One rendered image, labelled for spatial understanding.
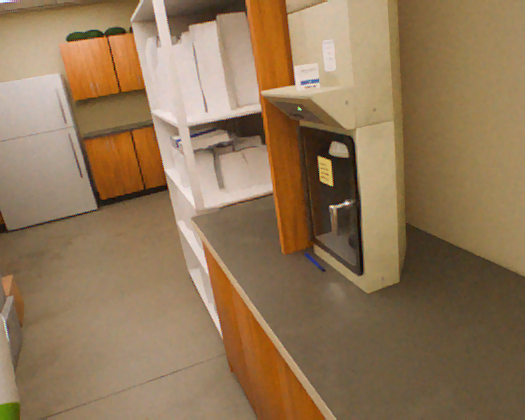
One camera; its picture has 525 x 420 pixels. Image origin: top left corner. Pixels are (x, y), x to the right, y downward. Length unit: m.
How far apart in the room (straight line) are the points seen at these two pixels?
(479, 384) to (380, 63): 0.74
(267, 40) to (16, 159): 4.87
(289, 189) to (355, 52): 0.56
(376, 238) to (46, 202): 5.20
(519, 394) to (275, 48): 1.08
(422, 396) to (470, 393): 0.09
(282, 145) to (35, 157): 4.76
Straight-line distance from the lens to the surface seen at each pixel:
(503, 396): 0.97
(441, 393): 0.95
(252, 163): 2.35
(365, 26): 1.06
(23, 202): 6.02
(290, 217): 1.44
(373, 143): 1.09
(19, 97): 5.82
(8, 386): 0.73
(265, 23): 1.34
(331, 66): 1.11
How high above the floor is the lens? 1.61
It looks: 20 degrees down
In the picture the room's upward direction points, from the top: 9 degrees counter-clockwise
